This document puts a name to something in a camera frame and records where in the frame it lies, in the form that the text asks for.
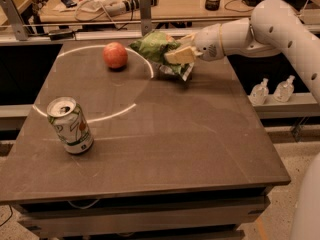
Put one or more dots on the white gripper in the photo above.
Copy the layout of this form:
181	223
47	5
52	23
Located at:
208	42

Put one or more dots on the middle metal bracket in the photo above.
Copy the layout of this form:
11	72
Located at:
145	16

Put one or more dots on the clear sanitizer bottle right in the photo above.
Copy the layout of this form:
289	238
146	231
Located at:
284	90

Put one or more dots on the green white soda can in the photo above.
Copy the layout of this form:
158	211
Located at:
66	117

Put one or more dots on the grey cylindrical device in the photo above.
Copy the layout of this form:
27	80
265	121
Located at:
128	6

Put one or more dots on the black box on rail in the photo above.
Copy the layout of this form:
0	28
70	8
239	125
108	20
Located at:
61	34

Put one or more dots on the white cloth bundle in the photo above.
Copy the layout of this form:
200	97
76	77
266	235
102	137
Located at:
93	6

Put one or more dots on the green jalapeno chip bag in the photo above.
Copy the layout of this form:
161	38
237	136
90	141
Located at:
153	47

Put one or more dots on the black mesh cup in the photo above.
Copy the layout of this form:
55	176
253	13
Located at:
212	5

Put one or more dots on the red apple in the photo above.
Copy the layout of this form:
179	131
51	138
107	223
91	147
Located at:
115	55

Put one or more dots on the wooden desk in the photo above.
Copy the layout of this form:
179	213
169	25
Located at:
54	12

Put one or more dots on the left metal bracket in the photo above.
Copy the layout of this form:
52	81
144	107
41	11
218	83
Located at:
15	20

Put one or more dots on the clear sanitizer bottle left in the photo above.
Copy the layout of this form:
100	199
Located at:
259	93

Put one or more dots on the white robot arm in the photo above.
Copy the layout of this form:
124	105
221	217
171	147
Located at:
272	28

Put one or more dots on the metal bracket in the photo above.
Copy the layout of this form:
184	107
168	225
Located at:
15	20
145	16

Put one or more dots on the clear sanitizer bottle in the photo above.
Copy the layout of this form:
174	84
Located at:
259	93
284	90

